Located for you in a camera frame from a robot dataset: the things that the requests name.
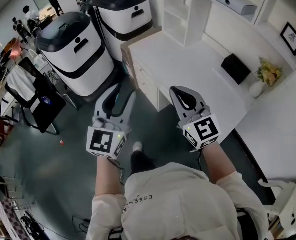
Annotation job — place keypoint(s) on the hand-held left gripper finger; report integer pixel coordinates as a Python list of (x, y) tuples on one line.
[(100, 104), (130, 109)]

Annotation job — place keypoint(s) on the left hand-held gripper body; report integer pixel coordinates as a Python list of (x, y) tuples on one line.
[(100, 140)]

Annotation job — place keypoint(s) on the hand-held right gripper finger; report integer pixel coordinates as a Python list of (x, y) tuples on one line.
[(194, 92), (179, 109)]

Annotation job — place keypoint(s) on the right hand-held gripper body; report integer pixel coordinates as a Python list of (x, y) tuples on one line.
[(202, 131)]

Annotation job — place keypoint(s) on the person's right forearm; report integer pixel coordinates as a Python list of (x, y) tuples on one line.
[(217, 164)]

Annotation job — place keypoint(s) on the person's left forearm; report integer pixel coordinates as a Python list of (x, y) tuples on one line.
[(107, 179)]

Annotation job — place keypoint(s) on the white desk with drawers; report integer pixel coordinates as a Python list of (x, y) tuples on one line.
[(177, 61)]

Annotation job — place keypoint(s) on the white robot with black lid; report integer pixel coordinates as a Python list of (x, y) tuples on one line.
[(88, 69), (117, 21)]

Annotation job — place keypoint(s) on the person's white shoe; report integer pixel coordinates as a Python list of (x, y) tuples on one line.
[(137, 146)]

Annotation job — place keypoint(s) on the small red object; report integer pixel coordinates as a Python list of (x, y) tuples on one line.
[(61, 142)]

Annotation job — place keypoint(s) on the person's black trouser leg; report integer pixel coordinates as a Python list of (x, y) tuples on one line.
[(141, 162)]

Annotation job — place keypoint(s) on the black box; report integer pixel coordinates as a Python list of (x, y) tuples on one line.
[(235, 69)]

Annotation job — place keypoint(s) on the black office chair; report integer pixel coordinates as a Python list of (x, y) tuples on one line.
[(48, 109)]

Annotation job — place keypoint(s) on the white vase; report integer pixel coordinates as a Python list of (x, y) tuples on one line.
[(256, 89)]

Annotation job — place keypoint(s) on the white shelf unit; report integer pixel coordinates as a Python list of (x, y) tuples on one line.
[(200, 21)]

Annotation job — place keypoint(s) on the person's cream shirt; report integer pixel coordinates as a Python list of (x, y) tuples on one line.
[(182, 204)]

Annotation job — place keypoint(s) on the yellow flower bouquet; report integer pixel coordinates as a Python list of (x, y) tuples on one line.
[(268, 72)]

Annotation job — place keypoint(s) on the white garment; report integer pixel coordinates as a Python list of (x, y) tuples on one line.
[(20, 81)]

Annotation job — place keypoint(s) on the white chair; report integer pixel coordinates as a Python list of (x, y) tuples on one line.
[(275, 187)]

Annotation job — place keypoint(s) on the pink cloth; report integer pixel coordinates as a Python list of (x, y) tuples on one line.
[(15, 50)]

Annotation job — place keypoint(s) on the black framed picture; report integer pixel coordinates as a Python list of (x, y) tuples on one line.
[(291, 37)]

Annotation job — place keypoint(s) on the checkered cloth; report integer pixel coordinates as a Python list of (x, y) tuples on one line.
[(9, 216)]

